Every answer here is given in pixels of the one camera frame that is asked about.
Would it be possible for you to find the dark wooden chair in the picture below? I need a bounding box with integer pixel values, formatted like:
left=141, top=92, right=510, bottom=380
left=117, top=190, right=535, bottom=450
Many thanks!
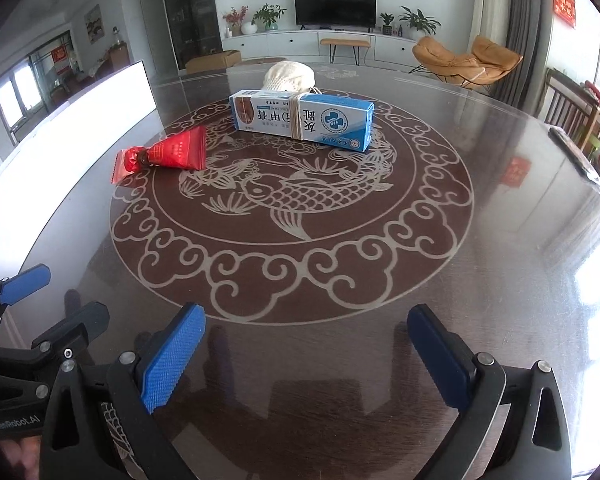
left=542, top=67, right=600, bottom=156

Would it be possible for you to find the green potted plant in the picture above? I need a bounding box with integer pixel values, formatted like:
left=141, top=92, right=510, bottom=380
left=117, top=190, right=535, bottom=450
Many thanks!
left=253, top=4, right=287, bottom=32

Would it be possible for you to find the white media console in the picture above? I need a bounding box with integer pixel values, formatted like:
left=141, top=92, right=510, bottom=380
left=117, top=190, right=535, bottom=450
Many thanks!
left=221, top=30, right=421, bottom=63

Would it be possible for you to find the cream knitted hat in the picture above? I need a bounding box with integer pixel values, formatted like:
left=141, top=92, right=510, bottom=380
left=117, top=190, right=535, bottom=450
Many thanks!
left=263, top=61, right=323, bottom=96

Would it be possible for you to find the red flower plant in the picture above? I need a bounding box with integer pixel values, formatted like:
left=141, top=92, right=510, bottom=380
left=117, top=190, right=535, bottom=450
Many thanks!
left=223, top=6, right=249, bottom=37

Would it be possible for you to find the blue white medicine box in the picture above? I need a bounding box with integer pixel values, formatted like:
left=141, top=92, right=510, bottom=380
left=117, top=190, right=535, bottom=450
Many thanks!
left=229, top=88, right=376, bottom=153

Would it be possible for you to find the white cardboard box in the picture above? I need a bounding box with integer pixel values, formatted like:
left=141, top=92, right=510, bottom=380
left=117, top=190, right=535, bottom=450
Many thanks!
left=0, top=60, right=157, bottom=221

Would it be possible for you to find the brown cardboard box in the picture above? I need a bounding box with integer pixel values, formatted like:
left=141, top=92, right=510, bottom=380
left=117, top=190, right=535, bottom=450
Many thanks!
left=185, top=50, right=242, bottom=73

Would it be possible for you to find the brown patterned desktop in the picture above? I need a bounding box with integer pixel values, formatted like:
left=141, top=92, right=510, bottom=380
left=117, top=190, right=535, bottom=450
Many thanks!
left=0, top=62, right=600, bottom=480

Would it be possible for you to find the person's left hand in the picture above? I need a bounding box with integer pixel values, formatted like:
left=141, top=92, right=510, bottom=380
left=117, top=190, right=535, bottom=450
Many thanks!
left=0, top=436, right=42, bottom=480

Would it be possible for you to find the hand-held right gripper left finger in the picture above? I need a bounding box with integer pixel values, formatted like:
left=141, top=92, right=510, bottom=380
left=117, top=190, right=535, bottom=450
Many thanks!
left=40, top=302, right=207, bottom=480

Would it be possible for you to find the red wall hanging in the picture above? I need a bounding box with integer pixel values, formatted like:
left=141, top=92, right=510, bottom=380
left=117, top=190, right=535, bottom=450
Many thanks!
left=551, top=0, right=578, bottom=28

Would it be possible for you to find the orange lounge chair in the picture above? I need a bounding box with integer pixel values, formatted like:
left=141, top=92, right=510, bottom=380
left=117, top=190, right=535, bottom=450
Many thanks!
left=411, top=35, right=524, bottom=92

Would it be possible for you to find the framed wall painting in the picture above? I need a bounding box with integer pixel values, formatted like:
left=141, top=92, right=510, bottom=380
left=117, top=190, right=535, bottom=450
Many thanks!
left=84, top=4, right=105, bottom=43

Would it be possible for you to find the black display cabinet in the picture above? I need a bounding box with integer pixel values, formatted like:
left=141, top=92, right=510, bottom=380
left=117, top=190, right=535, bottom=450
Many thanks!
left=159, top=0, right=223, bottom=73

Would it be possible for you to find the red tube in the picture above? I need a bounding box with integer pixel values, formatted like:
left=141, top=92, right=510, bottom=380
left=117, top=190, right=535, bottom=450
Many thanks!
left=111, top=126, right=208, bottom=187

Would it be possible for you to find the grey curtain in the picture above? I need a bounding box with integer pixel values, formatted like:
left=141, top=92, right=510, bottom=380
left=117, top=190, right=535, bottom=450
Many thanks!
left=500, top=0, right=553, bottom=111

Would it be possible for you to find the black remote control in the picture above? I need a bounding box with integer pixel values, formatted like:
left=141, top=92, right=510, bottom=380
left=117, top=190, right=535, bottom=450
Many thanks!
left=550, top=127, right=600, bottom=181

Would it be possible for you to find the black television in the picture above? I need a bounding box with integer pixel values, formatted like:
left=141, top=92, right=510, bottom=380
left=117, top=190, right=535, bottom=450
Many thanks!
left=294, top=0, right=377, bottom=28

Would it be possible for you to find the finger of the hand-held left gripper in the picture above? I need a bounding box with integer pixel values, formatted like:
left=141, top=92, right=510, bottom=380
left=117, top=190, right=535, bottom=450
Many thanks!
left=0, top=301, right=112, bottom=367
left=0, top=264, right=51, bottom=331

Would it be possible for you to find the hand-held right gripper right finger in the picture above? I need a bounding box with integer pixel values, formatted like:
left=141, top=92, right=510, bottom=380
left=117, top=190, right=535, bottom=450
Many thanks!
left=406, top=304, right=573, bottom=480

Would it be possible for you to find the wooden bench with metal legs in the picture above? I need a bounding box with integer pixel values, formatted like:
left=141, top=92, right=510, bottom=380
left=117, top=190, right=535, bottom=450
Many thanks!
left=319, top=37, right=371, bottom=63

